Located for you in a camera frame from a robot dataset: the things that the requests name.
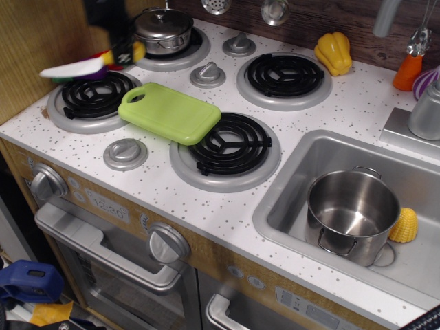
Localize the back right black burner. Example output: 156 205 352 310
236 52 332 111

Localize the hanging steel ladle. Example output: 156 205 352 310
261 0 289 26

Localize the grey oven door handle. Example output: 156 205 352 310
35 203 182 296

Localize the grey stovetop knob back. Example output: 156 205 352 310
222 32 256 57

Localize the oven dial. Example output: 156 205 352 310
30 163 69 200
146 222 190 265

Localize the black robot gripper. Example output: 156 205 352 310
83 0 134 66

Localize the grey faucet handle cylinder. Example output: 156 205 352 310
408 80 439 141

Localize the purple toy eggplant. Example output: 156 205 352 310
52 66 109 83

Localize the red toy chili pepper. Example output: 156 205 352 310
87 50 109 59

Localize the front left black burner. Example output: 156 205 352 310
47 71 141 134

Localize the white knife yellow handle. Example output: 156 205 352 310
39 41 146 78

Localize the yellow toy bell pepper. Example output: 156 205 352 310
314 32 352 76

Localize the hanging clear utensil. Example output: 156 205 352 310
406 0 439 58

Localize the yellow toy corn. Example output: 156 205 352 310
388 208 419 243

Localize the green plastic cutting board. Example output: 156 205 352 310
118 82 221 146

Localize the grey stovetop knob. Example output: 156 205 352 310
222 32 256 57
103 138 149 171
190 62 226 89

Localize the front right black burner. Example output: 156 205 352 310
170 113 281 193

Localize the grey stovetop knob middle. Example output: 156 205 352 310
190 62 226 89

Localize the right oven dial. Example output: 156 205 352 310
146 222 190 265

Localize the blue clamp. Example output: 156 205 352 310
1 260 65 303

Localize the grey sink basin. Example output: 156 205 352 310
253 131 439 309

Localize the yellow cloth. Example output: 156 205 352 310
30 302 74 327

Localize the grey dishwasher door handle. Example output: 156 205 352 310
205 293 252 329

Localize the black burner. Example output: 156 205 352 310
170 113 281 193
47 71 141 134
236 52 332 111

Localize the orange toy carrot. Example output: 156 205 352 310
393 54 423 91

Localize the purple white toy onion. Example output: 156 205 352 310
412 66 439 100

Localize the grey faucet spout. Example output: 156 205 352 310
373 0 402 38

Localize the grey stovetop knob front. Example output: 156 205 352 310
103 138 149 171

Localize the hanging steel strainer spoon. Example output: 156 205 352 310
201 0 232 16

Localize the lidded steel pot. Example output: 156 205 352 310
133 8 194 56

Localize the open steel pot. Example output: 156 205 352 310
305 166 401 267

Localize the left oven dial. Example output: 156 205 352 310
30 163 69 200

